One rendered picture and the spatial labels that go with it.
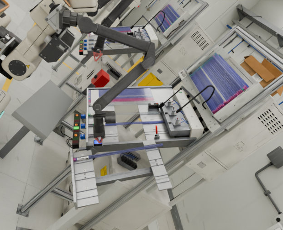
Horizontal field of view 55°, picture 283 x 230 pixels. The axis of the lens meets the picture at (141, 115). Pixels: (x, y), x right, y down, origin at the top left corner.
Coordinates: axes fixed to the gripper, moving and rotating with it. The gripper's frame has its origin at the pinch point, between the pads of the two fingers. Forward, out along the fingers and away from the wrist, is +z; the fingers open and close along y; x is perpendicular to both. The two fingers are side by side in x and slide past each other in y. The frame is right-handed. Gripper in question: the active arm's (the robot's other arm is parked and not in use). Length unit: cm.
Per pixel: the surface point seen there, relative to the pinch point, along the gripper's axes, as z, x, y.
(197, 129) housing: -1, -63, 3
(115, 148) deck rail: 8.1, -9.6, 1.6
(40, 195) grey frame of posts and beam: 41, 41, -1
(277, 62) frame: -44, -109, 10
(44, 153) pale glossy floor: 62, 50, 63
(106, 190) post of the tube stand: 11.5, -1.8, -27.2
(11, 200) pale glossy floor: 51, 63, 5
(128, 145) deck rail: 6.2, -17.4, 1.6
